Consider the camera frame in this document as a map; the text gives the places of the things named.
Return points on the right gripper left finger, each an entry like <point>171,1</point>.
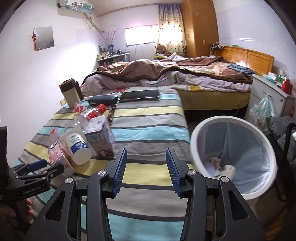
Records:
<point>60,217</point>

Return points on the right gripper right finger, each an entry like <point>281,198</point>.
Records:
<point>215,209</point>

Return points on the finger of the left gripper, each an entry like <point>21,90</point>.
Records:
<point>37,165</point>
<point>53,171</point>

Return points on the pink red small carton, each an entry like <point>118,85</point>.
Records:
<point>59,154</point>

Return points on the white blue yogurt cup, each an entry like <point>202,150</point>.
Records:
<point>78,149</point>

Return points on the jelly cup red lid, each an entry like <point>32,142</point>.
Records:
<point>78,107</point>
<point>54,135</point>

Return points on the clear bottle red cap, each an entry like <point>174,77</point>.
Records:
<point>85,117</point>

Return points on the purple milk carton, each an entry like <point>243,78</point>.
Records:
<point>100,136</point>

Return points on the brown snack wrapper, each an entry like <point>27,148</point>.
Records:
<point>111,114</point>

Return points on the white trash bin with liner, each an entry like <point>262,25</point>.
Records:
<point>238,143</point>

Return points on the person's left hand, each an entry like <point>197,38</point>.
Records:
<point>9,212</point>

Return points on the striped table cloth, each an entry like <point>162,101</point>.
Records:
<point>146,208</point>

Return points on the beige brown thermal mug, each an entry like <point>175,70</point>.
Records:
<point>72,92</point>

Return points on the dark blue glasses case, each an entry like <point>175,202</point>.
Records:
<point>107,100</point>

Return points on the black tablet gold edge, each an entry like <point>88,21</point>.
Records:
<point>139,95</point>

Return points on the plastic bag on nightstand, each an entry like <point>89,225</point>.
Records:
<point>260,112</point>

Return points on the cluttered white shelf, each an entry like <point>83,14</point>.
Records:
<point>108,57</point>

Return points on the red hanging ornament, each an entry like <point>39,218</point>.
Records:
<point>34,38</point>

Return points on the white nightstand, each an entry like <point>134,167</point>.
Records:
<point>282,102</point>

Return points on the bed with lilac sheets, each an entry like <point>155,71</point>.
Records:
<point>196,92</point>

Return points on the dried branch decoration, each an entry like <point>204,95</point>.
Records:
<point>109,37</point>

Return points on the red can on nightstand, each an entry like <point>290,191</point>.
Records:
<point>286,86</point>

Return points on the folded blue clothes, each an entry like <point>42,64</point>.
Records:
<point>245,70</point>

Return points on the window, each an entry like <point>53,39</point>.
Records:
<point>141,35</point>

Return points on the teddy bear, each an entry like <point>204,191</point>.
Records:
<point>161,49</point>

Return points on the brown blanket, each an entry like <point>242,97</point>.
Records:
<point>213,67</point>

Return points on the wooden headboard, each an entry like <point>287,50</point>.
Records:
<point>259,62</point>

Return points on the patterned curtain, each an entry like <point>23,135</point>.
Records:
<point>171,29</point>

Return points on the wooden wardrobe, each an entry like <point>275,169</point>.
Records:
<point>200,25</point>

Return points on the wall socket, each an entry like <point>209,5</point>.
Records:
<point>63,102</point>

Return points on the wall mirror sheet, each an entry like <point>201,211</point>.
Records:
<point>45,38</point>

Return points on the wall air conditioner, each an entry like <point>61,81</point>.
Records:
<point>79,6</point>

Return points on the power strip with cables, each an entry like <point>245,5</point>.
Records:
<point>215,46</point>

